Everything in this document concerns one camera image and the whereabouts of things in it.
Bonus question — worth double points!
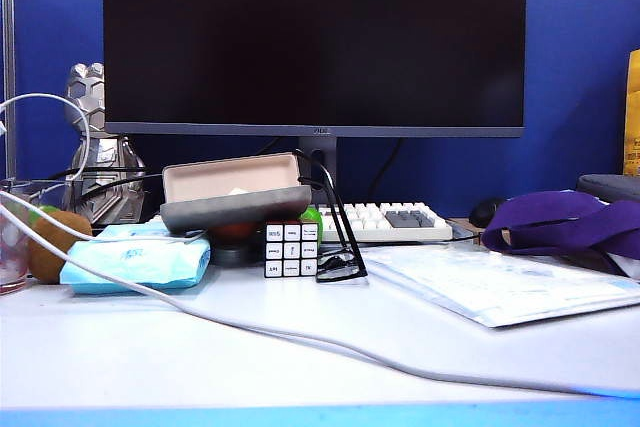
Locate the grey glasses case pink lining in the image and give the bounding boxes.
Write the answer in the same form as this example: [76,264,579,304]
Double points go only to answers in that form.
[159,151,314,237]

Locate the brown kiwi fruit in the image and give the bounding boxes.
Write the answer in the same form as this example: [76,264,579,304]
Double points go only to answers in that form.
[27,210,94,285]

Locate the clear plastic document bag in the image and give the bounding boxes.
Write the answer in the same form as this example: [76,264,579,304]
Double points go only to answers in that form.
[349,241,640,329]

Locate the thin white cable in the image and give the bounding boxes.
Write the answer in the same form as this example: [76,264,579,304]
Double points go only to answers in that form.
[0,93,206,244]

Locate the purple fabric bag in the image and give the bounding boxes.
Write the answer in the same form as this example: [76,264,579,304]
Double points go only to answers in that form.
[480,190,640,261]

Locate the light blue wet wipes pack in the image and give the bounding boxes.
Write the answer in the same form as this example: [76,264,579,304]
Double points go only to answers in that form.
[59,224,212,295]

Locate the silver faceted trophy figurine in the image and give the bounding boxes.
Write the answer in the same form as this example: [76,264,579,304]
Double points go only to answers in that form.
[63,62,147,226]

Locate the black computer monitor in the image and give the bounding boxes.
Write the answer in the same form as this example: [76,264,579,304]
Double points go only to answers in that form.
[102,0,527,139]

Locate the thick white cable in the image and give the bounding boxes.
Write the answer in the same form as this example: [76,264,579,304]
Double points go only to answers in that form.
[0,190,640,397]

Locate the black puzzle cube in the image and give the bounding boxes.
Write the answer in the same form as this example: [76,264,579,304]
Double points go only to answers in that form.
[263,219,320,279]

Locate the black computer mouse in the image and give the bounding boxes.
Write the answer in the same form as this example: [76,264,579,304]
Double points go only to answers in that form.
[469,196,507,229]

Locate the yellow bag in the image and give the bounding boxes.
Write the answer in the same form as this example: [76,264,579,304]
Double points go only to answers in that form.
[622,48,640,177]

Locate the white and grey keyboard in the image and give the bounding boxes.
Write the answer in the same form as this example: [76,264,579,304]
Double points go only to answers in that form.
[317,200,454,244]

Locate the black frame glasses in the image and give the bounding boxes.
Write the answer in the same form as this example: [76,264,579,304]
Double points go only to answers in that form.
[293,148,369,284]

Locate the grey pouch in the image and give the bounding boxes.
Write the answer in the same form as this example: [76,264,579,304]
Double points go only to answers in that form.
[577,173,640,206]

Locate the grey monitor stand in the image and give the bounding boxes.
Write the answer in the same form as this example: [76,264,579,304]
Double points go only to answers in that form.
[298,136,339,194]

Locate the clear glass cup ribbon print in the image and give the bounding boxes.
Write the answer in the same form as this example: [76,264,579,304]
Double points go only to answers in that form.
[0,179,32,296]

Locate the black cable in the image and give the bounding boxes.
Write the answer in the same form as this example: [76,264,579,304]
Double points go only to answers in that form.
[367,138,404,202]
[44,162,147,182]
[81,172,164,198]

